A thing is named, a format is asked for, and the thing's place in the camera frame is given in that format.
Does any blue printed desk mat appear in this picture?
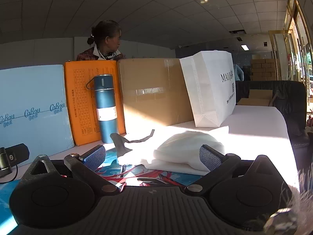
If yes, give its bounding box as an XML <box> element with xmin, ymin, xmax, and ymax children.
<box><xmin>1</xmin><ymin>150</ymin><xmax>200</xmax><ymax>234</ymax></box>

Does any white shopping bag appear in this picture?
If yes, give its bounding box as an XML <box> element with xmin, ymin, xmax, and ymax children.
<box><xmin>180</xmin><ymin>50</ymin><xmax>236</xmax><ymax>128</ymax></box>

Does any person behind boxes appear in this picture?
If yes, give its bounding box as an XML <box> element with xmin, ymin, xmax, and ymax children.
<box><xmin>76</xmin><ymin>20</ymin><xmax>124</xmax><ymax>61</ymax></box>

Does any white black t-shirt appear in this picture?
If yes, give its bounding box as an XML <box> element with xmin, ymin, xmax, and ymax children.
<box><xmin>110</xmin><ymin>126</ymin><xmax>229</xmax><ymax>176</ymax></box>

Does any orange cardboard box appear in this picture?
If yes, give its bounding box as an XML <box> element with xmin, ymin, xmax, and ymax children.
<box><xmin>64</xmin><ymin>61</ymin><xmax>126</xmax><ymax>146</ymax></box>

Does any large light blue box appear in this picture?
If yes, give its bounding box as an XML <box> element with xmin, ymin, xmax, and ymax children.
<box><xmin>0</xmin><ymin>65</ymin><xmax>74</xmax><ymax>165</ymax></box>

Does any brown cardboard box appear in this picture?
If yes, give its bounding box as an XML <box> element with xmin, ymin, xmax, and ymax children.
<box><xmin>118</xmin><ymin>58</ymin><xmax>193</xmax><ymax>134</ymax></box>

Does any blue thermos bottle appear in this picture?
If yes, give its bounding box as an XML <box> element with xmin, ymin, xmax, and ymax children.
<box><xmin>86</xmin><ymin>74</ymin><xmax>118</xmax><ymax>144</ymax></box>

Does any smartphone on stand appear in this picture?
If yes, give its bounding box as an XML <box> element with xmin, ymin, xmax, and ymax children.
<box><xmin>0</xmin><ymin>143</ymin><xmax>30</xmax><ymax>178</ymax></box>

